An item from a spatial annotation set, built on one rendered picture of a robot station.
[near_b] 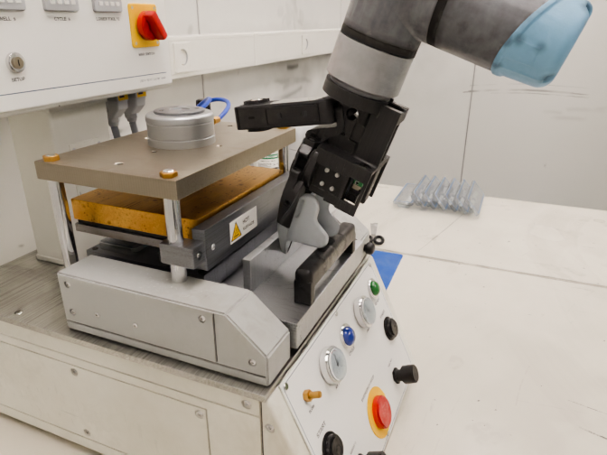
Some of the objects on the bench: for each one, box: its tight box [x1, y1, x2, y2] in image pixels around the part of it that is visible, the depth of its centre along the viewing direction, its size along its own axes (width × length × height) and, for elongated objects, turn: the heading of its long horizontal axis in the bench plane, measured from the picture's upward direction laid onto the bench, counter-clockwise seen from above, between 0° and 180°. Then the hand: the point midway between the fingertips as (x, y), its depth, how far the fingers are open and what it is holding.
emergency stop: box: [372, 395, 392, 429], centre depth 63 cm, size 2×4×4 cm, turn 157°
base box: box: [0, 255, 415, 455], centre depth 73 cm, size 54×38×17 cm
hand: (283, 239), depth 60 cm, fingers closed, pressing on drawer
